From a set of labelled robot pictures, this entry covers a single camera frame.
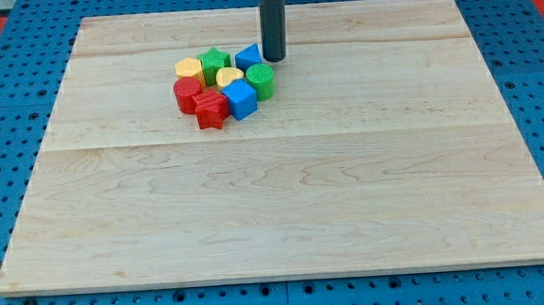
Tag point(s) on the blue triangle block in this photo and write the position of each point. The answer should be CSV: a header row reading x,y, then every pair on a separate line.
x,y
248,57

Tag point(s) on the blue cube block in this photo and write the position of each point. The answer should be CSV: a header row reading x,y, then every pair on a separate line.
x,y
242,99

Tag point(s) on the red star block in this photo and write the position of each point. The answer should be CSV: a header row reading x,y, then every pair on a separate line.
x,y
211,109

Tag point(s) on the green cylinder block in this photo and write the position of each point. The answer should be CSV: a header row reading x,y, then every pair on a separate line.
x,y
261,77

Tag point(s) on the yellow heart block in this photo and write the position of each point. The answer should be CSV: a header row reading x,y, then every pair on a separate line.
x,y
227,75

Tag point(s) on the red cylinder block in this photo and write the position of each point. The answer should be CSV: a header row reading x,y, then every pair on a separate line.
x,y
184,91

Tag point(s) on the green star block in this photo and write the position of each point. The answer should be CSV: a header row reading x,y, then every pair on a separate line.
x,y
211,62

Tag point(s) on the light wooden board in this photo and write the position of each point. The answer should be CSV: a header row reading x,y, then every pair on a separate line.
x,y
387,148

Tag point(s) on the yellow hexagon block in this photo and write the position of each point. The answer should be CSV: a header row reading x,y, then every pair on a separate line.
x,y
190,67

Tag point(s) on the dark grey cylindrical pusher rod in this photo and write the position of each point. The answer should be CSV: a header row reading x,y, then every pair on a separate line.
x,y
273,26

